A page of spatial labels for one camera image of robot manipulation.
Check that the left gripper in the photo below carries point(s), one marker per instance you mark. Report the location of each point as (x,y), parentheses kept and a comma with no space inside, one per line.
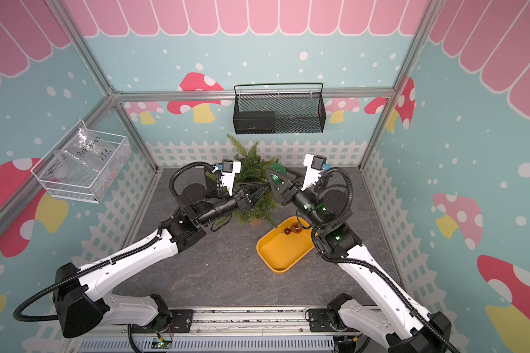
(243,198)

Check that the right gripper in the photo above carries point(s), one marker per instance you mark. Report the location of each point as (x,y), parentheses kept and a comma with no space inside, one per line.
(280,190)

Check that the green glitter ball ornament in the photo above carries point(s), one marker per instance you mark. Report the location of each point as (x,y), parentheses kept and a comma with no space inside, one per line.
(279,168)

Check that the orange shiny ball ornament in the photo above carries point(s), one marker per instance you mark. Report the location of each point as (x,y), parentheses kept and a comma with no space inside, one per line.
(296,228)

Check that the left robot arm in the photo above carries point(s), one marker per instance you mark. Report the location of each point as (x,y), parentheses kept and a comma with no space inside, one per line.
(81,298)

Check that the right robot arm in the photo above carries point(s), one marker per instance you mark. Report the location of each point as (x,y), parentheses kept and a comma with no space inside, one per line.
(337,243)

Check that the small green christmas tree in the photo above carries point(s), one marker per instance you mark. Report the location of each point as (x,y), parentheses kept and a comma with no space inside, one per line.
(253,169)

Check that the yellow plastic tray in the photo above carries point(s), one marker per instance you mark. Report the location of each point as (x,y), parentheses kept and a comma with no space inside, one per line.
(279,251)

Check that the black box in basket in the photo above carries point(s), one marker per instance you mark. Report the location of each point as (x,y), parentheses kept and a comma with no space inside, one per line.
(254,122)

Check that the clear plastic bag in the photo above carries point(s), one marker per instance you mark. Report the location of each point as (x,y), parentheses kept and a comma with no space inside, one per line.
(84,156)

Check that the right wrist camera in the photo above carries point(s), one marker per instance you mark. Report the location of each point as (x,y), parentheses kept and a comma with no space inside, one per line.
(315,166)

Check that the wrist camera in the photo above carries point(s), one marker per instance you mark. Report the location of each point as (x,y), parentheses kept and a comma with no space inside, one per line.
(315,166)
(225,173)

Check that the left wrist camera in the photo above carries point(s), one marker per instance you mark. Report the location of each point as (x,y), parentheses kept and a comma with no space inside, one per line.
(225,173)

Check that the black wire mesh basket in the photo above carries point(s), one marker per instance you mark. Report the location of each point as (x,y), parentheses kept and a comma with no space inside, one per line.
(298,107)

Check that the aluminium front rail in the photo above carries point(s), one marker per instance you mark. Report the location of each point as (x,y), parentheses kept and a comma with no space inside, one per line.
(247,320)

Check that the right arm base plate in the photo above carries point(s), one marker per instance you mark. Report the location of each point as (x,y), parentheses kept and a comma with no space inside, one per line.
(325,320)

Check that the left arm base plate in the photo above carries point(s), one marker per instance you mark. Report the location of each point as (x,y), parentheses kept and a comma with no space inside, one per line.
(176,321)

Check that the white wire basket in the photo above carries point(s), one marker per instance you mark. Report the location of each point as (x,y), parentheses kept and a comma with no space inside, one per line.
(45,170)

